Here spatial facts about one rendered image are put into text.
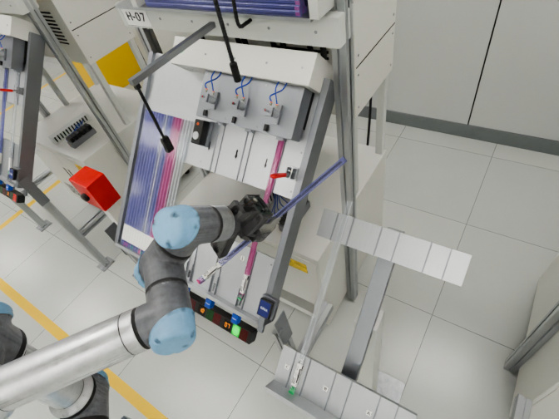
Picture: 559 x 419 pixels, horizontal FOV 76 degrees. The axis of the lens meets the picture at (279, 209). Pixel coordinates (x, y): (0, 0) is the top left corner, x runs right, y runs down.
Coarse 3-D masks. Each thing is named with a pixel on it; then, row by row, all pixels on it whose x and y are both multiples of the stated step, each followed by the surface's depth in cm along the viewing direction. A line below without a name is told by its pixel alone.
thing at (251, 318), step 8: (120, 248) 133; (128, 248) 132; (136, 256) 128; (192, 288) 115; (200, 288) 115; (208, 296) 112; (216, 296) 112; (224, 304) 109; (232, 304) 110; (232, 312) 107; (240, 312) 106; (248, 320) 105; (256, 320) 104
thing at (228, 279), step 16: (192, 256) 118; (208, 256) 114; (240, 256) 108; (256, 256) 105; (192, 272) 118; (224, 272) 111; (240, 272) 108; (256, 272) 105; (208, 288) 115; (224, 288) 112; (256, 288) 106; (240, 304) 110; (256, 304) 106
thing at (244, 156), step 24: (168, 72) 121; (192, 72) 115; (168, 96) 121; (192, 96) 116; (192, 120) 116; (312, 120) 95; (192, 144) 116; (216, 144) 111; (240, 144) 107; (264, 144) 103; (288, 144) 99; (216, 168) 112; (240, 168) 107; (264, 168) 103; (288, 192) 99
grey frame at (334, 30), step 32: (352, 0) 79; (192, 32) 103; (256, 32) 91; (288, 32) 86; (320, 32) 81; (352, 32) 84; (352, 64) 90; (352, 96) 96; (352, 128) 103; (352, 160) 112; (352, 192) 122; (352, 256) 150; (352, 288) 172
